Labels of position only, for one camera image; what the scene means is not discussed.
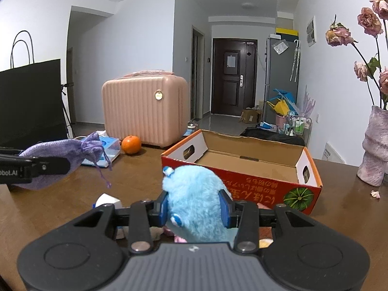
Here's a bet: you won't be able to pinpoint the light blue plush toy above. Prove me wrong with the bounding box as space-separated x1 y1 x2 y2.
162 165 237 244

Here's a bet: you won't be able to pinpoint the purple drawstring pouch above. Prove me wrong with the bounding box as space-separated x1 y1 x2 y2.
9 132 111 191

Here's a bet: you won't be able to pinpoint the pink satin bow scrunchie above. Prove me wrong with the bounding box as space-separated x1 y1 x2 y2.
150 227 187 243

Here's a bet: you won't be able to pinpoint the yellow plush toy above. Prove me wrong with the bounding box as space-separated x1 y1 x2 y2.
259 238 274 249

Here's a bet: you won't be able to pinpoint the blue soft tissue pack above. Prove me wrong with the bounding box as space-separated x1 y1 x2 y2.
96 130 121 168

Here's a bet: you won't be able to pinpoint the red cardboard box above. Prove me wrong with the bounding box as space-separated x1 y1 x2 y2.
161 129 323 215

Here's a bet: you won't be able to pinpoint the pink scrubbing sponge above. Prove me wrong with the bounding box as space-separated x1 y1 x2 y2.
257 203 272 239

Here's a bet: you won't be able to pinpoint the white wedge makeup sponge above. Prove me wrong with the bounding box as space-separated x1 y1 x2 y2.
93 193 123 209

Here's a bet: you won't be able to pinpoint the black paper bag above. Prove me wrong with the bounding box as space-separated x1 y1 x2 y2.
0 42 68 150

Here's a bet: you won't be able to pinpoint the orange tangerine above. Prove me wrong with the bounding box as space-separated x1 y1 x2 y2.
121 135 141 155

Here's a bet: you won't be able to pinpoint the small cardboard box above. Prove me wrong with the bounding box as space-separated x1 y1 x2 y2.
239 108 261 123

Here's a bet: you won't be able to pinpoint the pink ribbed suitcase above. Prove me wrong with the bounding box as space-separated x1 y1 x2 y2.
101 70 189 147

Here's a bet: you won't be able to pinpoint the yellow bag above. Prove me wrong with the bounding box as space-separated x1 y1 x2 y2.
266 99 290 116

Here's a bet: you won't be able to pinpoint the dark brown entrance door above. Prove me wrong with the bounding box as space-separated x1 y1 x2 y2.
211 38 258 116

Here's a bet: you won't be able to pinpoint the pink textured vase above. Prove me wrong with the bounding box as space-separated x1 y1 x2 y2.
357 106 388 187

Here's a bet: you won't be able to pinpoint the grey refrigerator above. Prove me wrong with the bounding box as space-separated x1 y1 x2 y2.
262 34 298 124

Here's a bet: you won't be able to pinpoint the dried pink roses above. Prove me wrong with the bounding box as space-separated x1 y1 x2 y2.
325 0 387 110

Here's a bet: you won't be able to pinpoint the camera tripod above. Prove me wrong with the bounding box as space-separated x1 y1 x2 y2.
60 82 76 139

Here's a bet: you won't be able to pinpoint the wire rack with bottles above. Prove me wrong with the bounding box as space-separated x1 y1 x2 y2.
283 111 312 146

